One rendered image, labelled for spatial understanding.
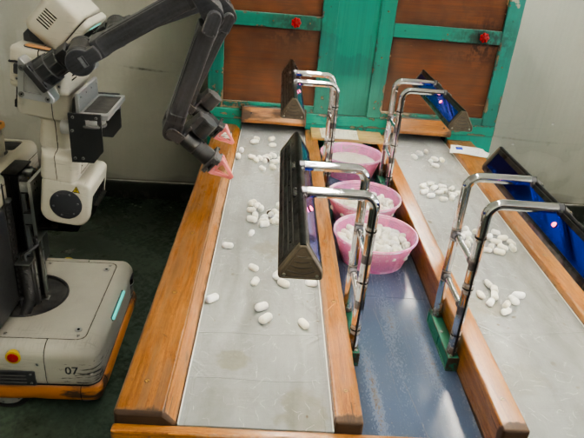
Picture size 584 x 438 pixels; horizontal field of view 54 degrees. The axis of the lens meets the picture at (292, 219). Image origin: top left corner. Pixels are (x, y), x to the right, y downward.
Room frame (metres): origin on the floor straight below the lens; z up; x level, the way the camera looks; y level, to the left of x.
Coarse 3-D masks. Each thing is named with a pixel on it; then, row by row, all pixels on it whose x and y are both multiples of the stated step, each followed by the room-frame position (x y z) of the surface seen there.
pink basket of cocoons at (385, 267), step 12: (348, 216) 1.70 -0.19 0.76; (384, 216) 1.72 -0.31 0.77; (336, 228) 1.63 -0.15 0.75; (396, 228) 1.69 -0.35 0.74; (408, 228) 1.66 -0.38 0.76; (408, 240) 1.63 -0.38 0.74; (360, 252) 1.49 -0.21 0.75; (384, 252) 1.47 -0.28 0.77; (396, 252) 1.48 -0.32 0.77; (408, 252) 1.53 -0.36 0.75; (360, 264) 1.50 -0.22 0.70; (372, 264) 1.49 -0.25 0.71; (384, 264) 1.49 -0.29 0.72; (396, 264) 1.51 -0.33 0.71
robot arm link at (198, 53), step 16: (208, 16) 1.60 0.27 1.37; (208, 32) 1.61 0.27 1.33; (192, 48) 1.64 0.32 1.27; (208, 48) 1.65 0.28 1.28; (192, 64) 1.65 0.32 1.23; (192, 80) 1.66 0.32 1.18; (176, 96) 1.66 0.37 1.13; (192, 96) 1.67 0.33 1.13; (176, 112) 1.66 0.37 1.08; (176, 128) 1.67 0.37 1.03
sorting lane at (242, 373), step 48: (240, 144) 2.38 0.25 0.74; (240, 192) 1.87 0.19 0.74; (240, 240) 1.52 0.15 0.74; (240, 288) 1.26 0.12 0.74; (288, 288) 1.28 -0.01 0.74; (240, 336) 1.06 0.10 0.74; (288, 336) 1.08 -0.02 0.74; (192, 384) 0.90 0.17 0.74; (240, 384) 0.91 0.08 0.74; (288, 384) 0.92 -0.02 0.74
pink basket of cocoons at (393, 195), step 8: (336, 184) 1.96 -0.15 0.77; (352, 184) 2.00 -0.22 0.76; (376, 184) 2.00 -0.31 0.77; (376, 192) 1.98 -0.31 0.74; (384, 192) 1.97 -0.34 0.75; (392, 192) 1.94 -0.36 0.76; (400, 200) 1.87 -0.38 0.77; (336, 208) 1.81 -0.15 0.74; (344, 208) 1.78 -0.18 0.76; (352, 208) 1.76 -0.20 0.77; (392, 208) 1.79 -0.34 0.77; (336, 216) 1.83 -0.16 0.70; (392, 216) 1.84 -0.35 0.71; (384, 224) 1.81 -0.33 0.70
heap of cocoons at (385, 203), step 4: (372, 192) 1.97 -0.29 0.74; (376, 196) 1.98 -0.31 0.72; (380, 196) 1.94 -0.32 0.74; (336, 200) 1.88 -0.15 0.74; (340, 200) 1.88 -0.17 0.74; (344, 200) 1.88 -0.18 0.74; (348, 200) 1.88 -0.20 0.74; (352, 200) 1.88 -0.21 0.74; (380, 200) 1.90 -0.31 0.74; (384, 200) 1.92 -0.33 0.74; (388, 200) 1.91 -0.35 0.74; (392, 200) 1.91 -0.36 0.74; (344, 204) 1.85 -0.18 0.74; (348, 204) 1.87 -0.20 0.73; (352, 204) 1.84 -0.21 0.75; (356, 204) 1.85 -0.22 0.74; (380, 204) 1.87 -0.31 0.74; (384, 204) 1.88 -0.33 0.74; (388, 204) 1.89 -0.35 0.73; (392, 204) 1.90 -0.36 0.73; (332, 208) 1.84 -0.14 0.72; (368, 208) 1.84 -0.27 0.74; (380, 208) 1.83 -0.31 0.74; (384, 208) 1.85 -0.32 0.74; (388, 208) 1.88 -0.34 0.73
